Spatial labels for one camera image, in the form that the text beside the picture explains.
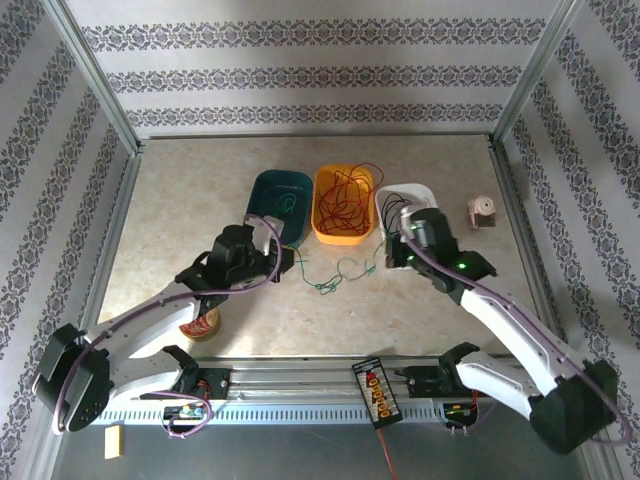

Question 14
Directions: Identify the round tin with red lid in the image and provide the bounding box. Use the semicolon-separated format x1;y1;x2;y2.
179;307;222;342

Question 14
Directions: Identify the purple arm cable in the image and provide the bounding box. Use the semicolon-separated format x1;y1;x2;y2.
53;215;285;440
405;238;634;446

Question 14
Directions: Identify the small wooden block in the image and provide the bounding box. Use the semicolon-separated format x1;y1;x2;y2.
103;424;125;460

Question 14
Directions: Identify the aluminium frame post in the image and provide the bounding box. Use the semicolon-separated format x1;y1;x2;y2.
491;0;586;149
42;0;146;157

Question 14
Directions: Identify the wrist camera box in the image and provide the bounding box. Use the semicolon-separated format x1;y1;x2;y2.
243;214;287;257
398;203;426;227

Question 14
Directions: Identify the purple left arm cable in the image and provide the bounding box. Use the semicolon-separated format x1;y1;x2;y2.
53;215;285;440

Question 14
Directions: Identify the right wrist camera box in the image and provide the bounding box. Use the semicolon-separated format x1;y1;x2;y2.
398;203;426;227

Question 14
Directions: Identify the slotted cable duct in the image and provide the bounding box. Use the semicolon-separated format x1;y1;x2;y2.
66;402;451;426

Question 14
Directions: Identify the small electronics connector board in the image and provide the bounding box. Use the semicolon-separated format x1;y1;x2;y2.
442;401;480;420
163;403;207;421

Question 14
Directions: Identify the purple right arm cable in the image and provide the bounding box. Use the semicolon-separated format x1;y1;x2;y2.
405;238;634;446

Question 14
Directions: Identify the green cable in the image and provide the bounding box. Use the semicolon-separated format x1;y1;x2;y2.
292;243;394;297
271;191;300;217

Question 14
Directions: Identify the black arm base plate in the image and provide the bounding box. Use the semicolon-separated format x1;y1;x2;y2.
139;367;234;400
407;367;500;400

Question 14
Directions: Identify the white plastic bin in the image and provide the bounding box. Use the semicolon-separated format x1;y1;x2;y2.
374;183;444;271

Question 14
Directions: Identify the black power distribution board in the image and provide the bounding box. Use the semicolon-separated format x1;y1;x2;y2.
351;357;404;431

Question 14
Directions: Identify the small pink object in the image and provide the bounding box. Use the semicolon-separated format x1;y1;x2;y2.
467;196;499;230

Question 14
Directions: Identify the red cable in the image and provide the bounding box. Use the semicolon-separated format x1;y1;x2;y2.
318;161;385;235

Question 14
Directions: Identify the teal plastic bin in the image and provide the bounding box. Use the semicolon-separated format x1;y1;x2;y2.
247;169;315;250

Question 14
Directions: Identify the black cable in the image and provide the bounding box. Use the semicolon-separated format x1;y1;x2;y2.
382;192;417;235
382;194;416;236
381;191;419;236

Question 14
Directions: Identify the wire pile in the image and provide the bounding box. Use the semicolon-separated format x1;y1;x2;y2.
319;169;376;234

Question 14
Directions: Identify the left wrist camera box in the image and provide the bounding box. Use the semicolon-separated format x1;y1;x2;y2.
243;214;287;257

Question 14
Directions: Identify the aluminium side rail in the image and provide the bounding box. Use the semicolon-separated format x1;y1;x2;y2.
487;134;571;361
67;144;146;366

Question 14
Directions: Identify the orange plastic bin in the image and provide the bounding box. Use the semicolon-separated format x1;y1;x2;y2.
310;163;377;246

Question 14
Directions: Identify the wide aluminium base rail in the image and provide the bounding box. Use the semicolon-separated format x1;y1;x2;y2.
47;355;596;407

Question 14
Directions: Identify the thin aluminium table-edge rail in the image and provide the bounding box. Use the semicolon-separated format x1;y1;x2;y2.
139;132;496;142

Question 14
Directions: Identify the red power wire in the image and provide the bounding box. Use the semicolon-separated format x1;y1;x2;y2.
376;428;401;480

